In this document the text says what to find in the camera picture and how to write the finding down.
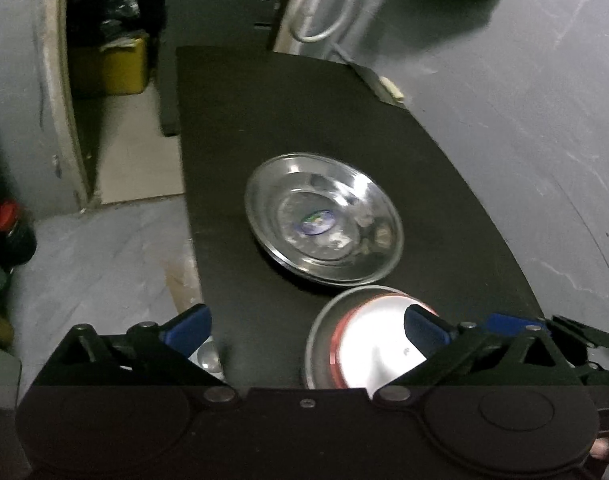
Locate shiny metal object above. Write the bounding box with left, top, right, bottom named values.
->
left=193, top=339, right=226, bottom=380

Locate plain steel plate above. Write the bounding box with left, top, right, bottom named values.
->
left=257, top=240, right=385, bottom=289

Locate white bowl with red rim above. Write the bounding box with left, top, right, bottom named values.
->
left=328, top=294, right=441, bottom=392

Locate red and black object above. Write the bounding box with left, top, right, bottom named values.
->
left=0, top=199, right=38, bottom=267

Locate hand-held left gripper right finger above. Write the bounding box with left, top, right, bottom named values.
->
left=373, top=304, right=585, bottom=403

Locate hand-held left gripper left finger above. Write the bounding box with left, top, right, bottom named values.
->
left=49, top=304, right=238, bottom=403

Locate steel plate with blue sticker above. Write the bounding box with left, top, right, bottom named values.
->
left=244, top=152, right=404, bottom=286

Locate white hose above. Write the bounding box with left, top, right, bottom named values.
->
left=288, top=0, right=381, bottom=44

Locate black plastic bag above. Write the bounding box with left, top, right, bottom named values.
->
left=77, top=0, right=151, bottom=52

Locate cleaver with pale handle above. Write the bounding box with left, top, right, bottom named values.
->
left=353, top=62, right=406, bottom=107

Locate yellow bin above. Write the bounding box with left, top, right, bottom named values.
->
left=70, top=34, right=150, bottom=97

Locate dark grey cabinet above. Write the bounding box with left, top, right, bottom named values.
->
left=157, top=0, right=305, bottom=137

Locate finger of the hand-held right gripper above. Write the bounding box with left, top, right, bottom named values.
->
left=551, top=314, right=609, bottom=352
left=485, top=313, right=550, bottom=337

